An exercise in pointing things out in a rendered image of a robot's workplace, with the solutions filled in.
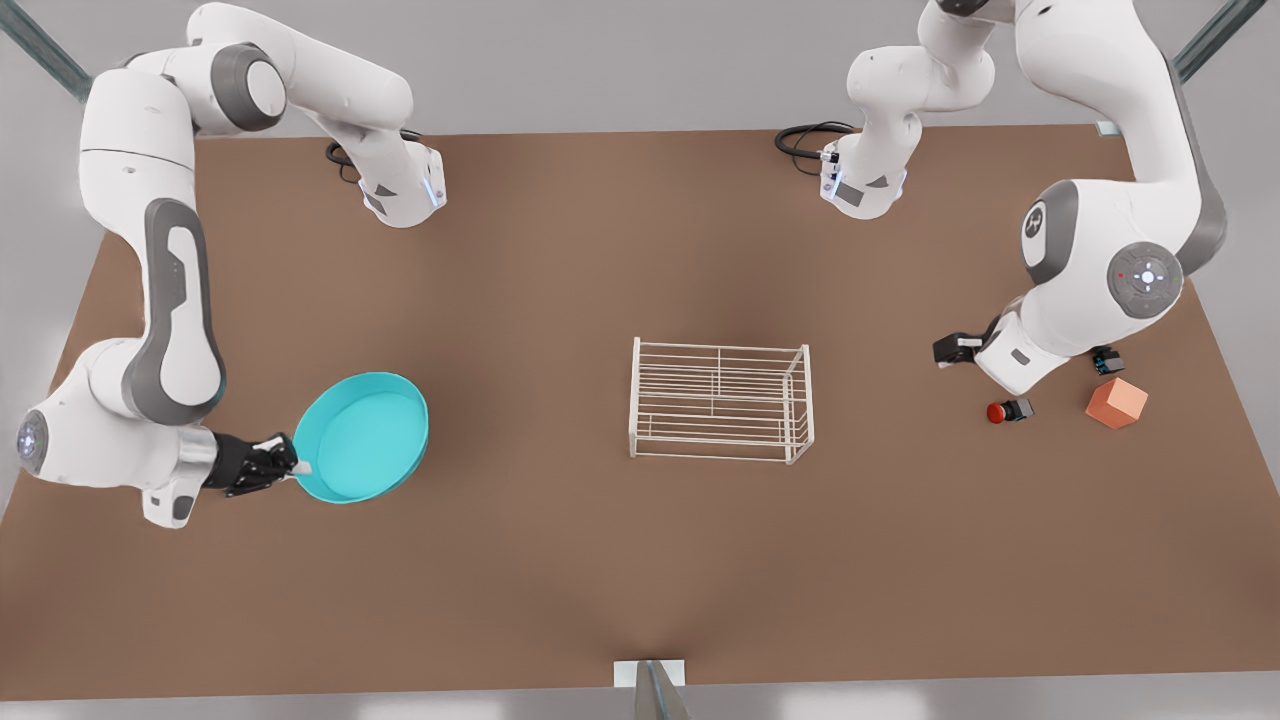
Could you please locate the silver frame post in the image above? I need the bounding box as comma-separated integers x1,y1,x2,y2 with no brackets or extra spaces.
612,658,692,720
0,0,94,103
1095,0,1269,137

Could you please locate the white wire shelf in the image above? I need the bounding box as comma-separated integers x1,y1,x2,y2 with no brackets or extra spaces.
628,337,816,466

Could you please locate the orange cube block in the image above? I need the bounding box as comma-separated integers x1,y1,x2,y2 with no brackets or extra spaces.
1085,377,1150,431

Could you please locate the teal round plate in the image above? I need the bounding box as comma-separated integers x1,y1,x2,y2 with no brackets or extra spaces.
291,372,431,505

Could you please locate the black cable loop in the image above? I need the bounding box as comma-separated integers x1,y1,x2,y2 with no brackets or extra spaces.
325,129,427,187
774,121,861,180

